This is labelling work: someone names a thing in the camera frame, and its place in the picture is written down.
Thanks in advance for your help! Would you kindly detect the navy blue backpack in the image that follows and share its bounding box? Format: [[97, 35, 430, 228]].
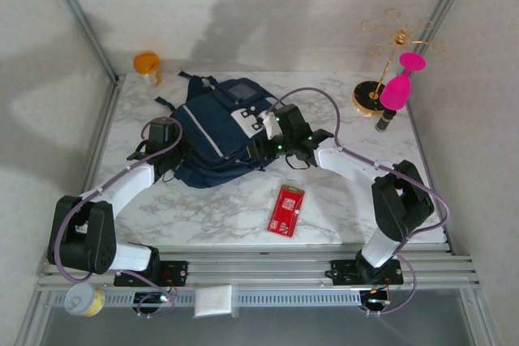
[[154, 71, 281, 190]]

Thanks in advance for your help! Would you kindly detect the red packet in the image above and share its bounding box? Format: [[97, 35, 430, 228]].
[[266, 183, 306, 238]]

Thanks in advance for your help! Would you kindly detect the orange pill bottle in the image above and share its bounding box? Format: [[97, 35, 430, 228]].
[[133, 52, 163, 88]]

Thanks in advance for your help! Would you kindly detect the spice bottle with dark lid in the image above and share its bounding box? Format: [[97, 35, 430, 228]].
[[375, 106, 398, 133]]

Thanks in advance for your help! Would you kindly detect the pink wine glass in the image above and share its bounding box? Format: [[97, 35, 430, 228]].
[[379, 50, 427, 110]]

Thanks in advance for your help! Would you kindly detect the white packet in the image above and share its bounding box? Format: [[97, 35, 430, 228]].
[[193, 284, 239, 318]]

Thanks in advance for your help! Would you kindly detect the tin can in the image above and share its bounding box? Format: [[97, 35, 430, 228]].
[[64, 283, 106, 318]]

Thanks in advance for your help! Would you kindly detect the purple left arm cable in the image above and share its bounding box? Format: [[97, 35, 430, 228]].
[[47, 117, 183, 319]]

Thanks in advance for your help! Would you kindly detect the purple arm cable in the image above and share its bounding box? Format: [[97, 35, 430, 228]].
[[47, 117, 183, 319], [269, 87, 452, 318]]

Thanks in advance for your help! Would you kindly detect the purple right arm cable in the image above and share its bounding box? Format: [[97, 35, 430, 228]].
[[269, 87, 452, 318]]

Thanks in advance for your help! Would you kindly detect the aluminium side rail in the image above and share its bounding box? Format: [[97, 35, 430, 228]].
[[405, 100, 457, 256], [60, 76, 125, 254]]

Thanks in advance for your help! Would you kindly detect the gold wire glass rack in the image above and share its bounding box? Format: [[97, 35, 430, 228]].
[[351, 7, 447, 117]]

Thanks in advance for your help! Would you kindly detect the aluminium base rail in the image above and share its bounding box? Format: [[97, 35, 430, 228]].
[[35, 249, 482, 294]]

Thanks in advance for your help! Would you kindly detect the grey slotted cable duct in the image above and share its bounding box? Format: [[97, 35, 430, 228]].
[[50, 288, 366, 310]]

